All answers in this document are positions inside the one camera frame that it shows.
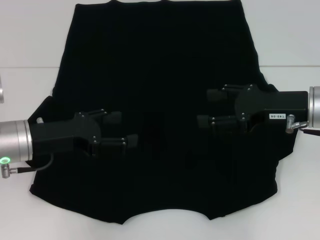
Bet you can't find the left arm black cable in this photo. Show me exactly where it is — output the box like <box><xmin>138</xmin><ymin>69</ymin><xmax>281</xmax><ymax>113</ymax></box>
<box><xmin>0</xmin><ymin>152</ymin><xmax>55</xmax><ymax>179</ymax></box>

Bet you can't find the black t-shirt with pink print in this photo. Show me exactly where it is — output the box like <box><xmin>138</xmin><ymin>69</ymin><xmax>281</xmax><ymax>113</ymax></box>
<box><xmin>29</xmin><ymin>0</ymin><xmax>302</xmax><ymax>219</ymax></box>

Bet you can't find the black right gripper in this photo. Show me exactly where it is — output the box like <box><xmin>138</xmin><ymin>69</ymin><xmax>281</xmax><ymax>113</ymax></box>
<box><xmin>196</xmin><ymin>84</ymin><xmax>310</xmax><ymax>134</ymax></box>

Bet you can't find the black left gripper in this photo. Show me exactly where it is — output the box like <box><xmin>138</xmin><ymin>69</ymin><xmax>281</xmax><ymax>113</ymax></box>
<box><xmin>27</xmin><ymin>109</ymin><xmax>139</xmax><ymax>159</ymax></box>

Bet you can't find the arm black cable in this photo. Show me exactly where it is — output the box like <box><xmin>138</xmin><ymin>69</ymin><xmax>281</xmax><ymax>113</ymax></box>
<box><xmin>285</xmin><ymin>114</ymin><xmax>320</xmax><ymax>137</ymax></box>
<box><xmin>0</xmin><ymin>152</ymin><xmax>55</xmax><ymax>179</ymax></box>

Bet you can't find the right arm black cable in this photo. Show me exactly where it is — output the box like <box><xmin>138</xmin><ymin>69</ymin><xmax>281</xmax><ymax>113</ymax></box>
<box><xmin>285</xmin><ymin>114</ymin><xmax>320</xmax><ymax>137</ymax></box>

